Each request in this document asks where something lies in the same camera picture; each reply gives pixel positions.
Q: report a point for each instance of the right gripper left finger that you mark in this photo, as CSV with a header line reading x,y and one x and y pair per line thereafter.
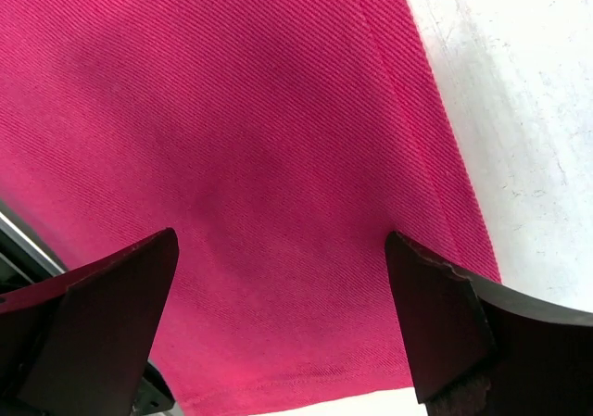
x,y
79,343

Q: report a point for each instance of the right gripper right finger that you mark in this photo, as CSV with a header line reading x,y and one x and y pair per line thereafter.
x,y
476,347

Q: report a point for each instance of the magenta pink trousers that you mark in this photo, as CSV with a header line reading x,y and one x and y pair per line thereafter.
x,y
282,140

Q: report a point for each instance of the aluminium front rail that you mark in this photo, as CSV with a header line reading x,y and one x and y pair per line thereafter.
x,y
25,258

